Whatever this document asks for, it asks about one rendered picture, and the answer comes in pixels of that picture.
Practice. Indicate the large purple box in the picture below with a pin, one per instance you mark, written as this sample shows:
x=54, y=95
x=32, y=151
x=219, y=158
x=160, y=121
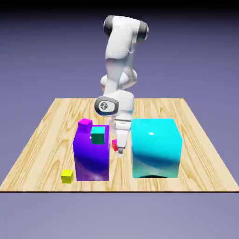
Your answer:
x=91, y=158

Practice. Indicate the small magenta cube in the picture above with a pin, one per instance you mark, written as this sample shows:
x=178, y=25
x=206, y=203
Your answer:
x=85, y=125

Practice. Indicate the small teal cube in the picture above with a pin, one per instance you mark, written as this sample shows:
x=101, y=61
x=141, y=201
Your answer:
x=98, y=136

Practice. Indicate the small yellow cube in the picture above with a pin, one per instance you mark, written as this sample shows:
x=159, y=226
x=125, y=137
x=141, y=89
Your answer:
x=67, y=176

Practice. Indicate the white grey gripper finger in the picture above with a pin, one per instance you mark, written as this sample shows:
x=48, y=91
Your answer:
x=120, y=151

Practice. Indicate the small red cube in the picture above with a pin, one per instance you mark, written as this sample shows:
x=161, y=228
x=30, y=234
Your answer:
x=115, y=145

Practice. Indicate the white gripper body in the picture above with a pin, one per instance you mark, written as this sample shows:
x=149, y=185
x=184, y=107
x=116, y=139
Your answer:
x=122, y=138

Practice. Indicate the large cyan box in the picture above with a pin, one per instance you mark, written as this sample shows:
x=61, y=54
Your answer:
x=156, y=147

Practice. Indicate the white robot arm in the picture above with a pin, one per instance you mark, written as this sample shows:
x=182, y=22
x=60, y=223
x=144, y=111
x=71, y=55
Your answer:
x=119, y=46

